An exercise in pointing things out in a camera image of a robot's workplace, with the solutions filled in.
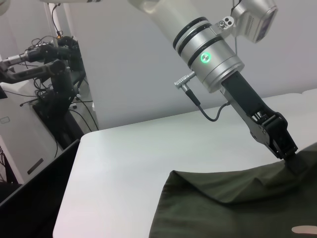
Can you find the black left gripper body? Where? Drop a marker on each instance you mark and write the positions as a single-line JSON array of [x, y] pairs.
[[245, 104]]

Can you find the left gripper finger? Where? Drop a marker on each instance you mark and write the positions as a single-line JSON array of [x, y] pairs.
[[281, 136], [296, 164]]

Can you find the dark green FREE t-shirt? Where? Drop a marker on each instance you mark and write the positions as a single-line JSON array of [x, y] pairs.
[[235, 210]]

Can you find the black equipment stand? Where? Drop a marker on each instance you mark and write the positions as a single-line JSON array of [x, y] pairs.
[[59, 106]]

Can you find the white cabinet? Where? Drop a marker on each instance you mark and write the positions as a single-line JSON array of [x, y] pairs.
[[19, 138]]

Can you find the black flat monitor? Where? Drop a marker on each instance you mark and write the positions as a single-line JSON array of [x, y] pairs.
[[37, 198]]

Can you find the black jointed robot arm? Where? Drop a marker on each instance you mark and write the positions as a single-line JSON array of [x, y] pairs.
[[42, 70]]

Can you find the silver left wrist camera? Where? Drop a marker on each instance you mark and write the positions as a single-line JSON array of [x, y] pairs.
[[252, 22]]

